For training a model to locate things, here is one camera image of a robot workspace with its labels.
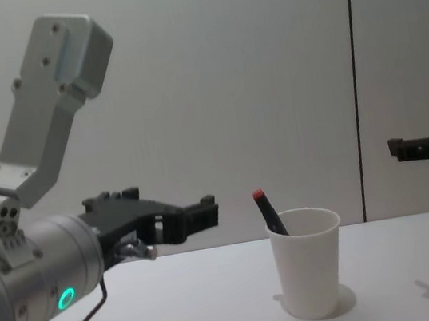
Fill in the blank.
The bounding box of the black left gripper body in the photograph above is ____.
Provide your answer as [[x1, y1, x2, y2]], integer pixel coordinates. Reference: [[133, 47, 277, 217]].
[[77, 193, 192, 274]]

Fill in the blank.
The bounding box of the black pen with red cap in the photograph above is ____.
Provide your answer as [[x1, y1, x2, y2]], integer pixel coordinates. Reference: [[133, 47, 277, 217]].
[[251, 185, 290, 241]]

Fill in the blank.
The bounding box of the white paper cup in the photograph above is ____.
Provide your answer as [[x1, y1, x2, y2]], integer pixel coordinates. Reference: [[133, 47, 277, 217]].
[[263, 202, 356, 321]]

